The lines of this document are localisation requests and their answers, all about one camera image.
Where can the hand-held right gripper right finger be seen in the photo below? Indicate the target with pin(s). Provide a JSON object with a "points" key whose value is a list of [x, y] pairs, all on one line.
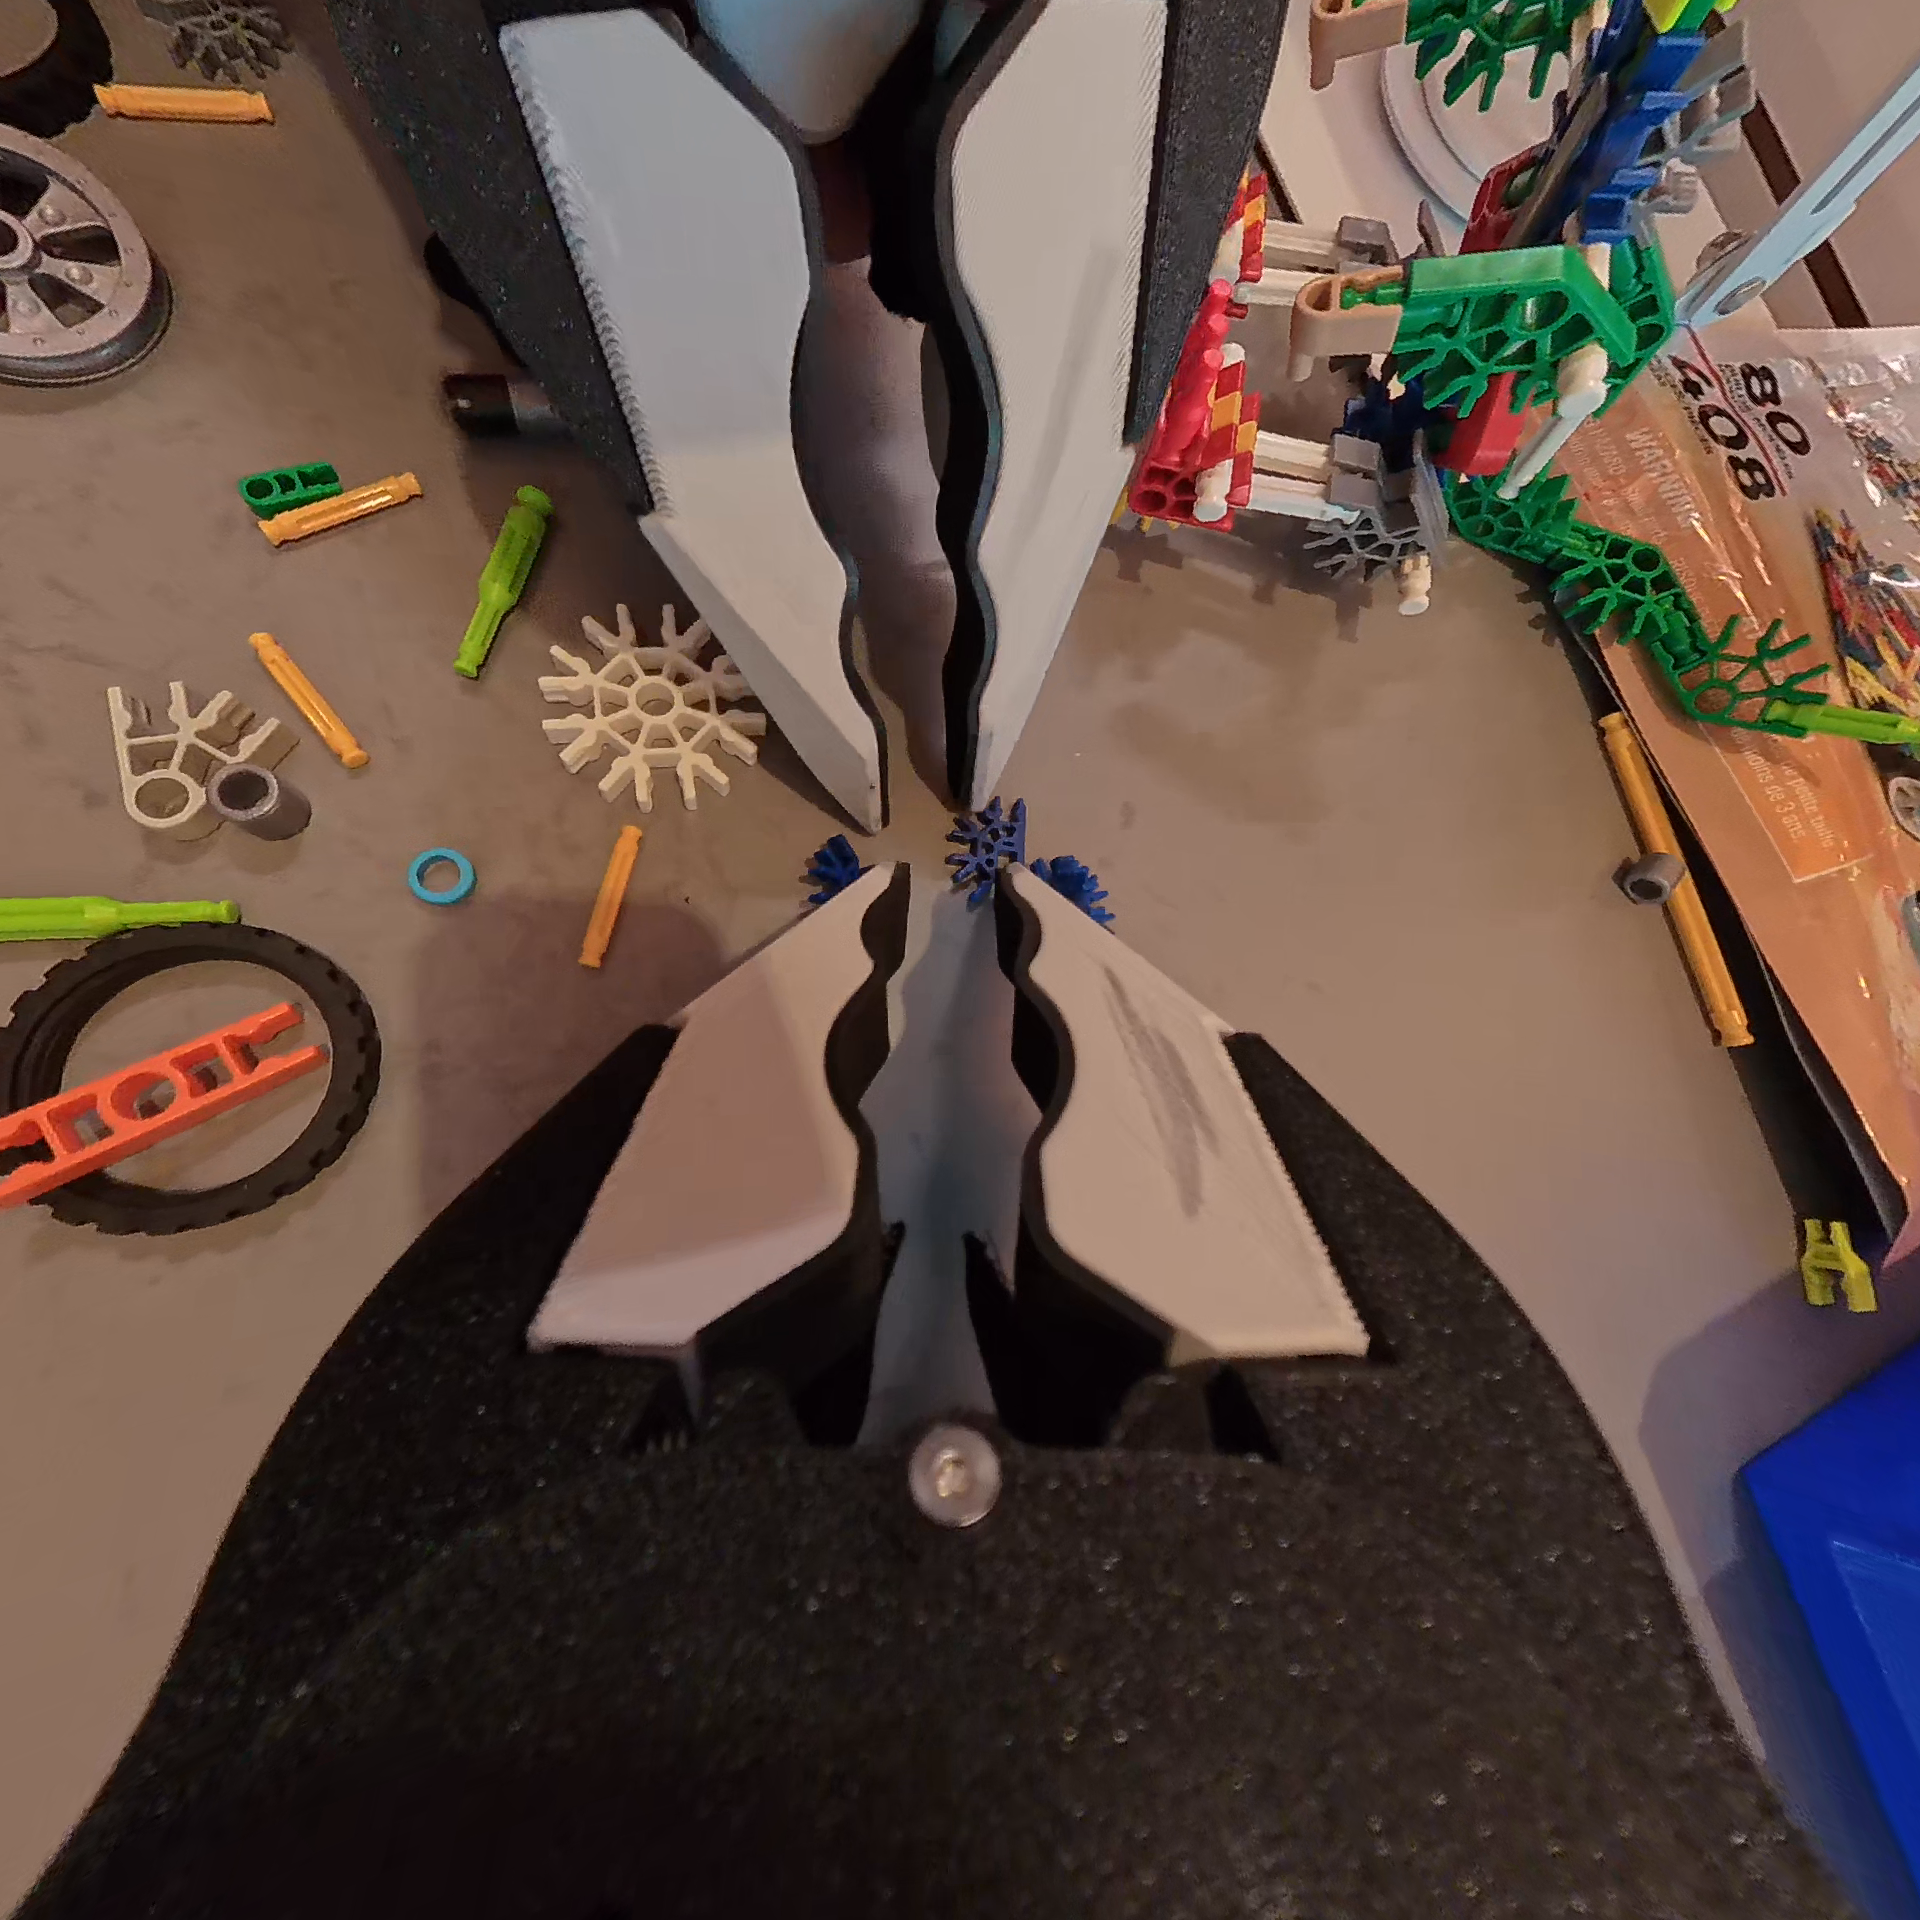
{"points": [[1185, 1200]]}

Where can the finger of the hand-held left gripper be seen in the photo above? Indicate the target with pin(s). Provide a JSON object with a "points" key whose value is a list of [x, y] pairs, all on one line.
{"points": [[675, 300], [1066, 300]]}

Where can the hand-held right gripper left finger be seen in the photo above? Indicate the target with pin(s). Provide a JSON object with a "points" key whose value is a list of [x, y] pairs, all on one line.
{"points": [[722, 1184]]}

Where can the lime green plastic rod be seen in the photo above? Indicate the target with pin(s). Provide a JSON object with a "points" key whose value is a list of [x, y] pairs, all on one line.
{"points": [[505, 579], [106, 917]]}

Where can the person's left hand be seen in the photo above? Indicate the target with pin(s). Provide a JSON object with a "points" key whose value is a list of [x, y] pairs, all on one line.
{"points": [[886, 451]]}

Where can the dark grey snowflake connector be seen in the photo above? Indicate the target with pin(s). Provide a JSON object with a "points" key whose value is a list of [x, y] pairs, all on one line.
{"points": [[226, 33]]}

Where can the short orange rod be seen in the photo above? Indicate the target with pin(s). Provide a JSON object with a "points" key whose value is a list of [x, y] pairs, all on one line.
{"points": [[182, 104], [614, 896], [307, 698], [346, 509]]}

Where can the silver wheel hub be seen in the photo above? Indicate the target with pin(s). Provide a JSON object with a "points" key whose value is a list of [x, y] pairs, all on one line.
{"points": [[130, 255]]}

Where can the black rubber tyre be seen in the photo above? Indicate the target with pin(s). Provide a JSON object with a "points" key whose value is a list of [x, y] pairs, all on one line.
{"points": [[84, 76], [361, 1049]]}

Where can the green clip connector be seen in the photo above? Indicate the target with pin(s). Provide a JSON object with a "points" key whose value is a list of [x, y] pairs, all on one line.
{"points": [[270, 489]]}

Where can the white snowflake connector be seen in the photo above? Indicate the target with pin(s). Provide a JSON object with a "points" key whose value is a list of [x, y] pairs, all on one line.
{"points": [[609, 705]]}

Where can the multicoloured construction toy model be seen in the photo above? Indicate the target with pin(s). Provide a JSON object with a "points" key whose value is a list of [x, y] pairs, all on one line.
{"points": [[1517, 293]]}

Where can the grey block connector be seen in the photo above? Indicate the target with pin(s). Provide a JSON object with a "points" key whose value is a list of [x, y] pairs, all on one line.
{"points": [[1646, 879]]}

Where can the grey cylindrical spacer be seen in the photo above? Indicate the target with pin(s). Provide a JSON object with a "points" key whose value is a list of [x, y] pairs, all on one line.
{"points": [[285, 818]]}

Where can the long yellow rod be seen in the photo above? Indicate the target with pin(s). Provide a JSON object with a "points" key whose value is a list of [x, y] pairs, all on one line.
{"points": [[1681, 885]]}

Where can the small yellow clip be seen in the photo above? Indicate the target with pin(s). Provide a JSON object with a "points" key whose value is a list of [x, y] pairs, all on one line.
{"points": [[1834, 1265]]}

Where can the orange ladder connector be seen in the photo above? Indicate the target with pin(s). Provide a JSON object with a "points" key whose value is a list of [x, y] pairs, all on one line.
{"points": [[45, 1141]]}

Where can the red printed toy package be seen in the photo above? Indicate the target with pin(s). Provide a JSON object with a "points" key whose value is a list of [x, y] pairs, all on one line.
{"points": [[1799, 901]]}

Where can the white triangular connector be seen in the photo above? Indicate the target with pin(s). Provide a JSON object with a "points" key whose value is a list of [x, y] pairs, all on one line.
{"points": [[130, 735]]}

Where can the blue plastic storage bin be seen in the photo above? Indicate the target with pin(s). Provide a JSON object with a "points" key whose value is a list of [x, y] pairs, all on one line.
{"points": [[1846, 1621]]}

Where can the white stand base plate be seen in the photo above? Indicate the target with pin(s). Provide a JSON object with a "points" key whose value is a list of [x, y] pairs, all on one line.
{"points": [[1419, 135]]}

